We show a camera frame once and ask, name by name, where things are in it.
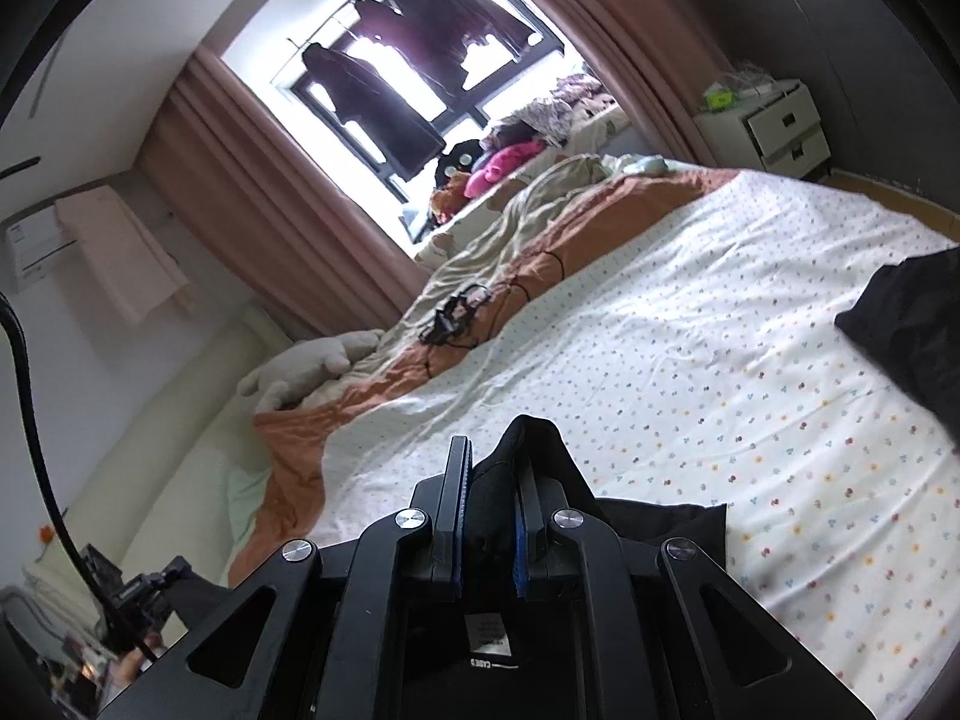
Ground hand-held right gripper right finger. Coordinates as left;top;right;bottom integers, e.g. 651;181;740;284
514;465;878;720

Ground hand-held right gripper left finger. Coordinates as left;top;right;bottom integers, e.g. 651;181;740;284
97;435;473;720

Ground black button-up shirt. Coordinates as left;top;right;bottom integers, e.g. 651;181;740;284
405;414;728;691

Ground pile of clothes on windowsill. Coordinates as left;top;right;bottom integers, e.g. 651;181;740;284
416;109;631;256

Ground pile of floral clothes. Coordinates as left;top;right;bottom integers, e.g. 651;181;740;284
487;71;620;151

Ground light green pillow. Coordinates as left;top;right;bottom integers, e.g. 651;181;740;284
225;465;275;541

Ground cream padded headboard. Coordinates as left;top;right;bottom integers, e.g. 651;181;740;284
22;300;301;616

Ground orange duvet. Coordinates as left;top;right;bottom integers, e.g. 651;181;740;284
225;165;751;586

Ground beige plush toy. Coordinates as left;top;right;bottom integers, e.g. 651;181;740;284
238;330;387;412

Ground white dotted bed sheet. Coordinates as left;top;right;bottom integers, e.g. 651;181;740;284
322;172;960;661

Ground cream crumpled blanket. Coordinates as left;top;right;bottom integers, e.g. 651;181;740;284
415;154;623;301

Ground brown plush toy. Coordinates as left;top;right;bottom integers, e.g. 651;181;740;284
429;172;473;220

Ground white hanging cloth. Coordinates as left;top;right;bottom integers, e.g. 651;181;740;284
56;187;192;323

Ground white air conditioner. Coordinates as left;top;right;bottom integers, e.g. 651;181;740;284
0;214;76;292

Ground pink plush toy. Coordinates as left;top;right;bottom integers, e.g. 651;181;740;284
463;141;545;198

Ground black plush with eyes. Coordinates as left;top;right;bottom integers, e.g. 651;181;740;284
433;141;492;181

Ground pink curtain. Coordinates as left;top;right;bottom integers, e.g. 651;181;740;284
146;45;443;338
495;0;721;166

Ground black hanging coat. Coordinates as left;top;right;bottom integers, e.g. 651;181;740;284
300;43;445;181

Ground window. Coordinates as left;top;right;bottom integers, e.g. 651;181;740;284
217;0;586;241

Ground folded black garment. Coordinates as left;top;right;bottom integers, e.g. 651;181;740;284
835;246;960;458

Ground white nightstand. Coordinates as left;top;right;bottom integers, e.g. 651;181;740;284
694;79;832;181

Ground dark hanging garment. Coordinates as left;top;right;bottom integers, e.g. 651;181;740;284
352;0;458;83
397;0;542;65

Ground clear plastic bags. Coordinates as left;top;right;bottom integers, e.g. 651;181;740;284
712;64;781;102

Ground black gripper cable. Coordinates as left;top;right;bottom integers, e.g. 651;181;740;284
0;298;158;665

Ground tangled black cable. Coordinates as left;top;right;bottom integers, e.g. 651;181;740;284
420;251;571;380

